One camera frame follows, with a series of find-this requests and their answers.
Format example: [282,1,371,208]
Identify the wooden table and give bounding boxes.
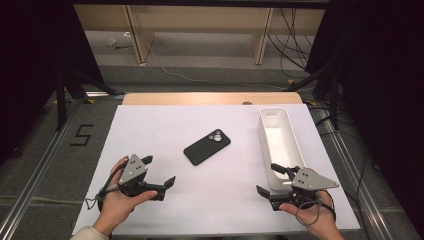
[121,91,304,106]

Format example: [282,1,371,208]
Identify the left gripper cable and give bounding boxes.
[84,162,129,212]

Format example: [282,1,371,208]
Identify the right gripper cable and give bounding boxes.
[294,190,337,228]

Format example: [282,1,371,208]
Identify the white table sheet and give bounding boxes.
[71,103,362,237]

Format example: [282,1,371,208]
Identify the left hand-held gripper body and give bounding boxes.
[117,153,150,198]

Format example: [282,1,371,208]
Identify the light wooden shelf unit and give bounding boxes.
[73,3,326,66]

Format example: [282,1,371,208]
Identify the tangled black cables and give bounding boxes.
[267,7,315,80]

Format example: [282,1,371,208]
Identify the person's right hand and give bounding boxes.
[279,189,338,235]

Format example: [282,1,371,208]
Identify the white plastic storage box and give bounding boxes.
[258,107,306,192]

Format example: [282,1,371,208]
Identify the black curtain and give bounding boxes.
[305,0,424,231]
[0,0,105,164]

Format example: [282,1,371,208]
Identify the black metal stand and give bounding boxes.
[284,62,342,132]
[54,65,126,132]

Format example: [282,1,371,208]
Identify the black phone case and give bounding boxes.
[183,128,232,167]

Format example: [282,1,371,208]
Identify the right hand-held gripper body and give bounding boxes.
[290,166,340,210]

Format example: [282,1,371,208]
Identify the metal floor rail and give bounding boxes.
[0,99,85,240]
[311,102,395,240]

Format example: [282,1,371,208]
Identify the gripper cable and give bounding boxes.
[294,190,337,228]
[84,162,129,212]

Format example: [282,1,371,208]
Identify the person's left hand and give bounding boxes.
[93,155,159,235]

